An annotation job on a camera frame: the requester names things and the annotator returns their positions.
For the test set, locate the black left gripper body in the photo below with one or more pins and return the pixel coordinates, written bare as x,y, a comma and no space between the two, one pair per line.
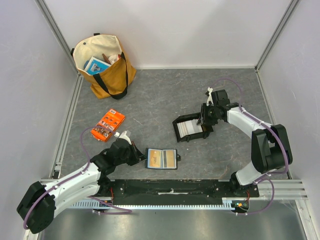
129,157

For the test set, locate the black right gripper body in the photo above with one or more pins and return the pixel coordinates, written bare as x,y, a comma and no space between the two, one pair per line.
204,116

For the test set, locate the tan credit card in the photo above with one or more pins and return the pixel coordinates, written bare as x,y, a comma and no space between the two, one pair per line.
155,158
169,159

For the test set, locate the black leather card holder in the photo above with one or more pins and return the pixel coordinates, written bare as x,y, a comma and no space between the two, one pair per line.
147,162

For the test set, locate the black plastic card tray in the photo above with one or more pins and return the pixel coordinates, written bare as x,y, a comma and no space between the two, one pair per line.
207,129

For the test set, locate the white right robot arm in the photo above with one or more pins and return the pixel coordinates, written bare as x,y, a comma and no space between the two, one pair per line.
270,147

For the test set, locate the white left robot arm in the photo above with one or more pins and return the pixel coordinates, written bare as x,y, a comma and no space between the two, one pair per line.
43,202

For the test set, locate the white credit card stack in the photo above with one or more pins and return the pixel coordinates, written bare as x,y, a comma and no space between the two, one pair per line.
189,127

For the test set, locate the orange printed box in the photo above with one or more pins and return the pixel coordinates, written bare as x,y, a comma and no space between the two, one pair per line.
111,120

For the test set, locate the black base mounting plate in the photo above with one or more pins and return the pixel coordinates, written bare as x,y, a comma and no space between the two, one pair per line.
212,187

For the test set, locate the blue book in bag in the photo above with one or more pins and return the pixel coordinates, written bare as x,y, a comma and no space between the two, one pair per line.
95,66

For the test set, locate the mustard tote bag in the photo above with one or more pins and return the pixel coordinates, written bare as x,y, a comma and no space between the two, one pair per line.
115,80

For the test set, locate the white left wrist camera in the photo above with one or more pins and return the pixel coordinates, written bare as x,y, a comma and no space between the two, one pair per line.
124,135

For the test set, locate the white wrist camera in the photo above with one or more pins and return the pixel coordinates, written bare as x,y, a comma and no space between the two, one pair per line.
124,135
209,101

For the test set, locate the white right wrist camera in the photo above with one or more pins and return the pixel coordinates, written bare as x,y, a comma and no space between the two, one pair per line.
209,101

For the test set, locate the grey slotted cable duct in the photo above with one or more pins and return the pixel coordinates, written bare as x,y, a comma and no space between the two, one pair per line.
94,204

